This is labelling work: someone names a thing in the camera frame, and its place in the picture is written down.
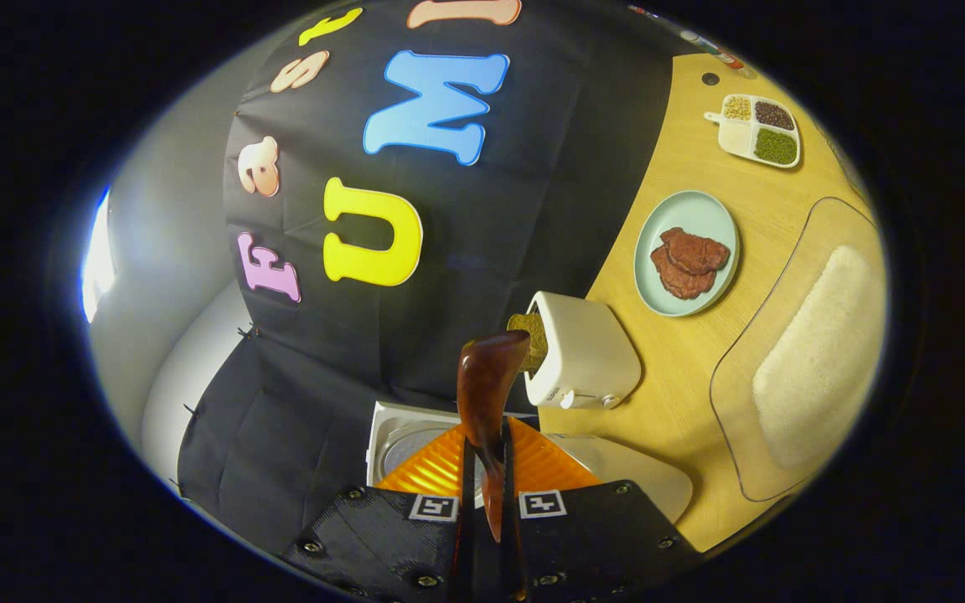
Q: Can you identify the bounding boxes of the white rice cooker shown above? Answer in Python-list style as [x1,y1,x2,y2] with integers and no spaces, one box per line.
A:
[365,400,694,524]

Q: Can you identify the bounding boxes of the light green plate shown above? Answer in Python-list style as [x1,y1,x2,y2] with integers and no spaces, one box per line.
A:
[633,190,741,318]

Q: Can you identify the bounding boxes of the brown toast slice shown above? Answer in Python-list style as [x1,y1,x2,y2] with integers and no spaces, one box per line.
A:
[507,312,549,374]

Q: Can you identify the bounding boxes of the clear plastic water bottle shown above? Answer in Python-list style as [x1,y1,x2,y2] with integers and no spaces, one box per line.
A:
[679,29,756,79]

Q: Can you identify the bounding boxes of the white toaster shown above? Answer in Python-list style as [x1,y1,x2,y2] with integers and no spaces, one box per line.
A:
[524,291,642,411]

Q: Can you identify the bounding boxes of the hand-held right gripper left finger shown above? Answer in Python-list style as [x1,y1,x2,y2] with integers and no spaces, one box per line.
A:
[281,419,483,603]

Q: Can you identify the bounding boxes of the white divided bean dish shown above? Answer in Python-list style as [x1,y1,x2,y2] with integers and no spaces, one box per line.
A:
[704,94,802,169]

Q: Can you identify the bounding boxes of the black backdrop cloth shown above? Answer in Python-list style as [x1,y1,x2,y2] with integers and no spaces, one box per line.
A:
[177,0,701,554]

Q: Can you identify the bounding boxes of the ceiling light panel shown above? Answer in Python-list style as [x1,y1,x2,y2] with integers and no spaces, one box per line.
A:
[82,188,117,323]

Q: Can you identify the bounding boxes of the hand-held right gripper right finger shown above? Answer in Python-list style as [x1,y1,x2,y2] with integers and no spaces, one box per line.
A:
[499,416,703,603]

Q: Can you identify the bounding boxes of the brown wooden spoon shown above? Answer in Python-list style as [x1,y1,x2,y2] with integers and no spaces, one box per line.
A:
[457,329,532,545]

